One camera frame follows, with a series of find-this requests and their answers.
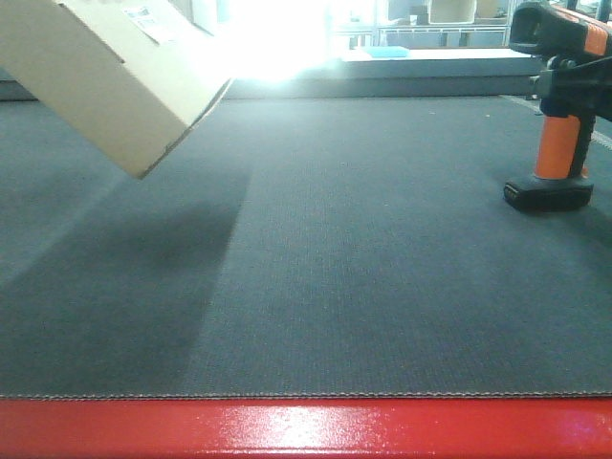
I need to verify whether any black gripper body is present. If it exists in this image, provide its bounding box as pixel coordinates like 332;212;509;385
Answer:
533;56;611;120

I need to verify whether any orange black barcode scanner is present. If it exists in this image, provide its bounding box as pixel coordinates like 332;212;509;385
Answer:
503;1;611;211

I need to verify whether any brown cardboard box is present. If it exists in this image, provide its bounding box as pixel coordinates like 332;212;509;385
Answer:
1;1;231;179

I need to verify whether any beige background bin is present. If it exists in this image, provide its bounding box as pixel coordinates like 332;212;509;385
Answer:
428;0;477;25

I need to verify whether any blue tray in background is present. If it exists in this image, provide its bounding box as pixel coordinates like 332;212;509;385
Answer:
364;46;410;60

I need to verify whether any dark grey fabric mat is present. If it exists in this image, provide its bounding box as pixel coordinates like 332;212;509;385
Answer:
1;96;611;399

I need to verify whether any white barcode label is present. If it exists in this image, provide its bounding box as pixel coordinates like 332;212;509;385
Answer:
122;5;175;45

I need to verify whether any red metal table frame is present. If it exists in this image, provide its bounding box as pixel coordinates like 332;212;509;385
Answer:
1;399;611;458

